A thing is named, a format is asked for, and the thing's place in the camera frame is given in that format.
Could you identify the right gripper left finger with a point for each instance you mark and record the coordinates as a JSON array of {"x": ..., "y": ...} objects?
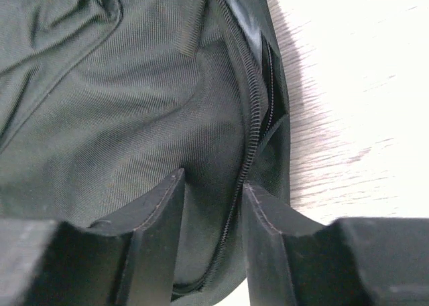
[{"x": 125, "y": 258}]

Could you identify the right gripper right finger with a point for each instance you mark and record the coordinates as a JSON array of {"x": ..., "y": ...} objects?
[{"x": 293, "y": 260}]

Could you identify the black student backpack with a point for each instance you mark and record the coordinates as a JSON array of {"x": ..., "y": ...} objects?
[{"x": 101, "y": 99}]

